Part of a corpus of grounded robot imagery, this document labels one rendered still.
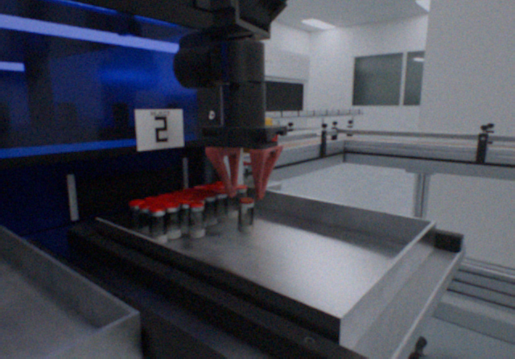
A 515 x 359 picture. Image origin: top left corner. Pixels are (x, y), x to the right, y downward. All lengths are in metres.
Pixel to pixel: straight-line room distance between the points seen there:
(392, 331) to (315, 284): 0.09
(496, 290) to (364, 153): 0.59
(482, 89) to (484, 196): 0.47
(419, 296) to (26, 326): 0.34
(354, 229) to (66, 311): 0.36
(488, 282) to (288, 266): 1.02
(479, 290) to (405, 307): 1.02
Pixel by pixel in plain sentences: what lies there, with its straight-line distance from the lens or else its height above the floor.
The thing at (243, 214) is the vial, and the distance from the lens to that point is 0.48.
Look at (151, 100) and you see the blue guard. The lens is 0.56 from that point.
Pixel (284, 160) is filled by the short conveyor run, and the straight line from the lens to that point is 1.02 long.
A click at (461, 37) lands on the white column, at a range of 1.89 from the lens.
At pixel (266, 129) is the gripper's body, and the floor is 1.03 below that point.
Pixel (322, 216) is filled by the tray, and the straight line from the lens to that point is 0.55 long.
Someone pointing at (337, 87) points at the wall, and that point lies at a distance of 9.37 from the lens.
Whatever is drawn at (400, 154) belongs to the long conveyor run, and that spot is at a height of 0.89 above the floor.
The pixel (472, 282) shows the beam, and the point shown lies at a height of 0.50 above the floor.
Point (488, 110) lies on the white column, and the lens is 1.85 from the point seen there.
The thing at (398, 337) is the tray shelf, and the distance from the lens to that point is 0.32.
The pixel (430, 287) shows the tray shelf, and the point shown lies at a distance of 0.40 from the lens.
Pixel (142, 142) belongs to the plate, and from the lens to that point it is 0.55.
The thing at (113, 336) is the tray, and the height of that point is 0.91.
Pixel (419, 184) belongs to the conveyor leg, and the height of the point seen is 0.79.
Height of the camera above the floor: 1.06
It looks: 11 degrees down
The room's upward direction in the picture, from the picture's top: straight up
